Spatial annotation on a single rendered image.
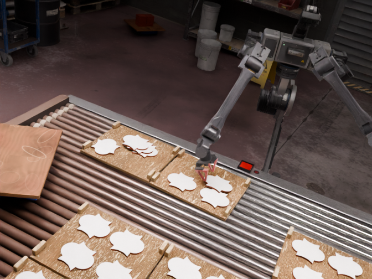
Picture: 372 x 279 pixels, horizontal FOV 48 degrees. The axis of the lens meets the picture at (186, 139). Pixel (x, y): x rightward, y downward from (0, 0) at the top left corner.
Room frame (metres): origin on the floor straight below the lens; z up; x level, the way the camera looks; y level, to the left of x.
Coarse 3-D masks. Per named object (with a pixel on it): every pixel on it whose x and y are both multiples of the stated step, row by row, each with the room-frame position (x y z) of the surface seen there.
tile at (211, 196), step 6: (204, 192) 1.58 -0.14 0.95; (210, 192) 1.58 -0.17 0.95; (216, 192) 1.59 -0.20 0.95; (204, 198) 1.53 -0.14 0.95; (210, 198) 1.54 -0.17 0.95; (216, 198) 1.55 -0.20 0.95; (222, 198) 1.56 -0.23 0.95; (210, 204) 1.50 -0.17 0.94; (216, 204) 1.50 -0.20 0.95; (222, 204) 1.51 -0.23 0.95; (228, 204) 1.52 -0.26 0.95
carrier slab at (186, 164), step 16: (176, 160) 1.81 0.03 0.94; (192, 160) 1.84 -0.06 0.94; (160, 176) 1.64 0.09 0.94; (192, 176) 1.70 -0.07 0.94; (224, 176) 1.75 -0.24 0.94; (176, 192) 1.54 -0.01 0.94; (192, 192) 1.57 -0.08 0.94; (240, 192) 1.65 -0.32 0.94; (208, 208) 1.48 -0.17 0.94; (224, 208) 1.50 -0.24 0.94
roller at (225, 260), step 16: (48, 176) 1.49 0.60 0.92; (80, 192) 1.43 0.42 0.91; (112, 208) 1.37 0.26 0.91; (144, 224) 1.32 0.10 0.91; (176, 240) 1.27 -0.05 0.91; (192, 240) 1.27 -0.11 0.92; (208, 256) 1.22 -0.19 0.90; (224, 256) 1.22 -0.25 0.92; (240, 272) 1.17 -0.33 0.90; (256, 272) 1.17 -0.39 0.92
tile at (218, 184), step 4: (208, 176) 1.70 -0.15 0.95; (212, 176) 1.71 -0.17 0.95; (216, 176) 1.72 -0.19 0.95; (208, 180) 1.66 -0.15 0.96; (212, 180) 1.67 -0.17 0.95; (216, 180) 1.68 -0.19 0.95; (220, 180) 1.69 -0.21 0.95; (224, 180) 1.70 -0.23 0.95; (208, 184) 1.63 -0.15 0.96; (212, 184) 1.63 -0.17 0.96; (216, 184) 1.64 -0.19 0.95; (220, 184) 1.65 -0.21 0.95; (224, 184) 1.66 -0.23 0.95; (228, 184) 1.67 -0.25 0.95; (212, 188) 1.61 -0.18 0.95; (216, 188) 1.61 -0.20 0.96; (220, 188) 1.62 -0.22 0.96; (224, 188) 1.63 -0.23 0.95; (228, 188) 1.64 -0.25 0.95; (224, 192) 1.61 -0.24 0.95; (228, 192) 1.61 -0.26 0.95
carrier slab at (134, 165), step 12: (108, 132) 1.94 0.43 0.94; (120, 132) 1.96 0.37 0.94; (132, 132) 1.99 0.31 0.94; (120, 144) 1.84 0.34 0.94; (156, 144) 1.91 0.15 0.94; (96, 156) 1.70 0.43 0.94; (108, 156) 1.72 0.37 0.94; (120, 156) 1.74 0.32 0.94; (132, 156) 1.76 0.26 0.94; (156, 156) 1.80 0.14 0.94; (168, 156) 1.83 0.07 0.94; (120, 168) 1.64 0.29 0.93; (132, 168) 1.66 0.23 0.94; (144, 168) 1.68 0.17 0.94; (156, 168) 1.70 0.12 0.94; (144, 180) 1.59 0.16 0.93
